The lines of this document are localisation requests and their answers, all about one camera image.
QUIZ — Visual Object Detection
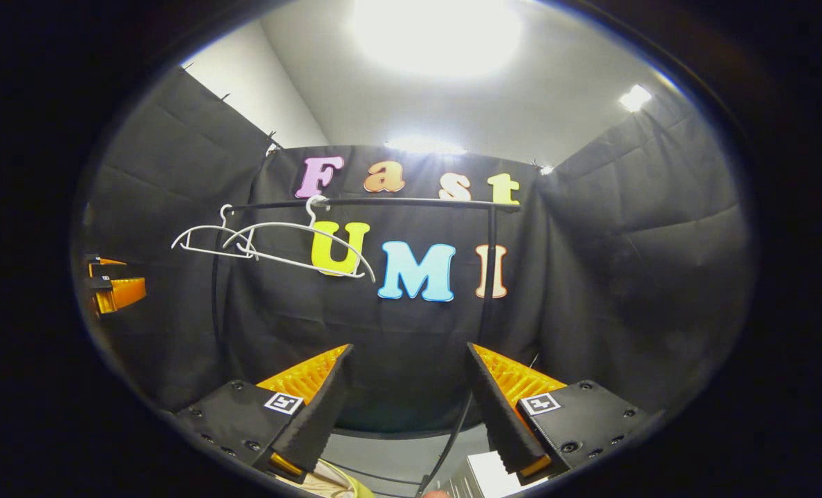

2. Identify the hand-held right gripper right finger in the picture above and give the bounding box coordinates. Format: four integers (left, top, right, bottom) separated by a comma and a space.
467, 342, 654, 487

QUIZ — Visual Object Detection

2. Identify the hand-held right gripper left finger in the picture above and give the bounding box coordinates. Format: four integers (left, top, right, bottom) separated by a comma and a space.
174, 343, 355, 483

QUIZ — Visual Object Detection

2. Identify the cream button shirt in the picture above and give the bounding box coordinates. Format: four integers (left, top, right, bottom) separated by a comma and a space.
293, 460, 356, 498

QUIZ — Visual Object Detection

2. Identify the yellow-green laundry hamper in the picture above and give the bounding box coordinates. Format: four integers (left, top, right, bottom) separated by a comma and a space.
338, 465, 377, 498

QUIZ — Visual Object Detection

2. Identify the white plastic clothes hanger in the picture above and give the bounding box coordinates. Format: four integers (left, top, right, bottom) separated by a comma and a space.
223, 195, 377, 283
171, 204, 259, 260

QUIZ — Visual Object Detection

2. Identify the white slatted box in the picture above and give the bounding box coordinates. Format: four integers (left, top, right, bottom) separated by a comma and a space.
442, 450, 525, 498

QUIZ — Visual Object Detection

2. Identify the black backdrop cloth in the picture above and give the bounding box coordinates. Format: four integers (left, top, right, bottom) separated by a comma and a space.
72, 66, 754, 436

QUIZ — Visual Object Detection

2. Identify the distant ceiling light panel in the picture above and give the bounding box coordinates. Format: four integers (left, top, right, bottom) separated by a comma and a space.
386, 135, 468, 155

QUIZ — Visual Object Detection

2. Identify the small ceiling light panel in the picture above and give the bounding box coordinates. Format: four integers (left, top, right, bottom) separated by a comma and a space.
618, 84, 653, 113

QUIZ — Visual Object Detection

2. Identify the large ceiling light panel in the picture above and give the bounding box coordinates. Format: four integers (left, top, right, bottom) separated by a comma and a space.
348, 0, 523, 78

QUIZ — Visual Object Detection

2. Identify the black clothes rail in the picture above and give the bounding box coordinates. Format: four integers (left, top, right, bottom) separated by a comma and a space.
209, 196, 522, 498

